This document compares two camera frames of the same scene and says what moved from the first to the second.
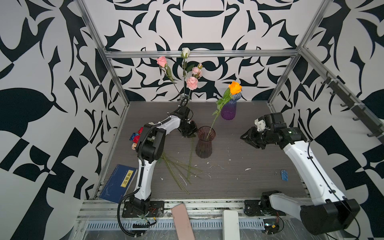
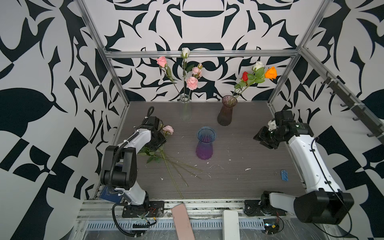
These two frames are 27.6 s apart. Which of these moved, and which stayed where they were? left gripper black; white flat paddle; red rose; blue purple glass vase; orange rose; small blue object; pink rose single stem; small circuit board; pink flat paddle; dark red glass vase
Moved: orange rose; dark red glass vase; blue purple glass vase; left gripper black; red rose
Stayed: white flat paddle; pink flat paddle; pink rose single stem; small circuit board; small blue object
